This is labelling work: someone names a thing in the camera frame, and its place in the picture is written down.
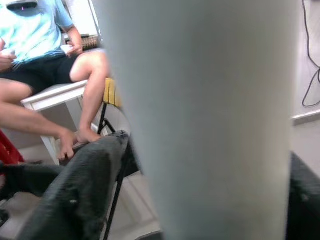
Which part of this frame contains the white plastic children table top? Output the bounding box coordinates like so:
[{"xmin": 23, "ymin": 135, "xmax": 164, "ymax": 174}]
[{"xmin": 0, "ymin": 191, "xmax": 51, "ymax": 240}]

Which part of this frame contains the yellow seat folding chair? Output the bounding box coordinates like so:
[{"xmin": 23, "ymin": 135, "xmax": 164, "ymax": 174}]
[{"xmin": 96, "ymin": 77, "xmax": 141, "ymax": 240}]

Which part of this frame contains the person right hand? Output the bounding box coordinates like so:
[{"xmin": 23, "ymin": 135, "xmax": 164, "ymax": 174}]
[{"xmin": 0, "ymin": 53, "xmax": 18, "ymax": 73}]

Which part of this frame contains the person in light blue shirt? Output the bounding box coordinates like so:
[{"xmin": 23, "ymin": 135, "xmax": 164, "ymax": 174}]
[{"xmin": 0, "ymin": 0, "xmax": 112, "ymax": 161}]

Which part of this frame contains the red plastic stool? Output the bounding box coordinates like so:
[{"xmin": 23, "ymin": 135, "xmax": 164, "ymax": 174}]
[{"xmin": 0, "ymin": 128, "xmax": 26, "ymax": 166}]

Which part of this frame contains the person left hand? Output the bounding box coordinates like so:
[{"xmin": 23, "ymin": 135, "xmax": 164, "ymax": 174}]
[{"xmin": 64, "ymin": 43, "xmax": 84, "ymax": 58}]

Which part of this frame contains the brown wicker basket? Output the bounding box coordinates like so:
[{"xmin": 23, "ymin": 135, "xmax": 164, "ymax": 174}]
[{"xmin": 64, "ymin": 33, "xmax": 101, "ymax": 51}]

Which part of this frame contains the white plastic table leg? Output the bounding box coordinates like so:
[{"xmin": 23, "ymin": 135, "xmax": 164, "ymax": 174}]
[{"xmin": 91, "ymin": 0, "xmax": 305, "ymax": 240}]

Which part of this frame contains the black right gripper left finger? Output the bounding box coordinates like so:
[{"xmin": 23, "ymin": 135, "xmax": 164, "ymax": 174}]
[{"xmin": 19, "ymin": 134, "xmax": 131, "ymax": 240}]

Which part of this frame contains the white wooden stool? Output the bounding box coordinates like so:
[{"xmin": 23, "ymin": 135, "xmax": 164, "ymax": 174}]
[{"xmin": 21, "ymin": 79, "xmax": 106, "ymax": 166}]

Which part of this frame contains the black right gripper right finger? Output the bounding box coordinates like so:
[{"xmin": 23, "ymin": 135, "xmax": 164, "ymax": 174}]
[{"xmin": 287, "ymin": 151, "xmax": 320, "ymax": 240}]

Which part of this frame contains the thin black power cable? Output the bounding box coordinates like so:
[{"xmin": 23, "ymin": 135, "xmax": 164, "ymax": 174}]
[{"xmin": 301, "ymin": 0, "xmax": 320, "ymax": 108}]

